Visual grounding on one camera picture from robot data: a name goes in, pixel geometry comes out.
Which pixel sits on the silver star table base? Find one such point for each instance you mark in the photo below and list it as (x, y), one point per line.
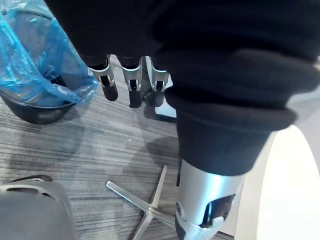
(150, 210)

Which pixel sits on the round white table top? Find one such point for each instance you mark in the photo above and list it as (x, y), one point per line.
(287, 195)

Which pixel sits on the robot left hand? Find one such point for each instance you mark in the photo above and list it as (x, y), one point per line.
(200, 62)

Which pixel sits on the blue plastic bin bag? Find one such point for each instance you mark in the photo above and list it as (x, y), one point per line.
(30, 67)

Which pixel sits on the small dark bin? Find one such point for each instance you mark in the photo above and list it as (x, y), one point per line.
(37, 113)

